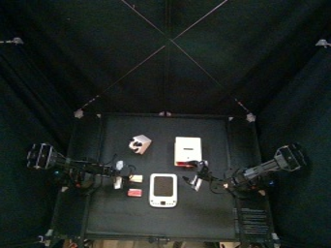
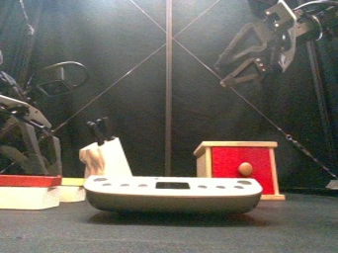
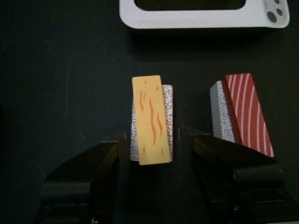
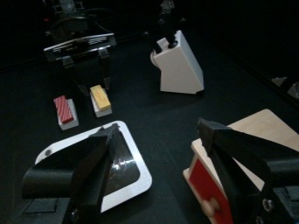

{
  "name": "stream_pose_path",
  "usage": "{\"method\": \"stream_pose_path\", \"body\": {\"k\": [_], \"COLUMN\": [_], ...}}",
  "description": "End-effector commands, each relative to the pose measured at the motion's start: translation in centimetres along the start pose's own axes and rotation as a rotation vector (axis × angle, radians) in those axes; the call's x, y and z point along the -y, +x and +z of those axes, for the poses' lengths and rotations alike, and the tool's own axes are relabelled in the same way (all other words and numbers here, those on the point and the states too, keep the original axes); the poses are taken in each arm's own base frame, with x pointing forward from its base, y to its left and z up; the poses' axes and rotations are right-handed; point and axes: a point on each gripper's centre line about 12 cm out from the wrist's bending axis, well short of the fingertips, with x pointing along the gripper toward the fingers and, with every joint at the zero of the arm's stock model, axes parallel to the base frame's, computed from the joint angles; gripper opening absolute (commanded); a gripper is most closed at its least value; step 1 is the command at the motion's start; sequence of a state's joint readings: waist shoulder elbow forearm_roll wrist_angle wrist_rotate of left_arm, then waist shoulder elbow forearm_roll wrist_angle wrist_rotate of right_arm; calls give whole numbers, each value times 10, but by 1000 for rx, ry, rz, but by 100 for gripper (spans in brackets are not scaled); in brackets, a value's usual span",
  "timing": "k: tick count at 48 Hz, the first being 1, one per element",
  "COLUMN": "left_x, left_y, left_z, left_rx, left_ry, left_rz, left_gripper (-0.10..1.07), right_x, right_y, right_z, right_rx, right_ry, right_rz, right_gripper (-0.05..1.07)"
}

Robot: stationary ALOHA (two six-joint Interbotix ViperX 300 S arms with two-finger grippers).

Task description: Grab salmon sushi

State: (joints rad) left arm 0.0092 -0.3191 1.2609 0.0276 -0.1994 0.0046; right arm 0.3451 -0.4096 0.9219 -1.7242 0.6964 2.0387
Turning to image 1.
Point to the cream rice sushi toy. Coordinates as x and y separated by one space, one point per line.
136 178

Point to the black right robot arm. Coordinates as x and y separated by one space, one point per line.
263 166

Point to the white box with red edge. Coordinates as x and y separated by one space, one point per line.
187 151

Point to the white handheld device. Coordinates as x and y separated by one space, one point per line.
163 190

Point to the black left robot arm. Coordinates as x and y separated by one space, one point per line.
82 165

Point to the pink white toy cube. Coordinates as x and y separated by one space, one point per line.
140 144

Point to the grey metal frame clamp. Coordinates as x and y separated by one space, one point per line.
251 117
16 41
322 42
78 113
164 113

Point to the red salmon sushi toy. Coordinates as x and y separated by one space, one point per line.
134 192

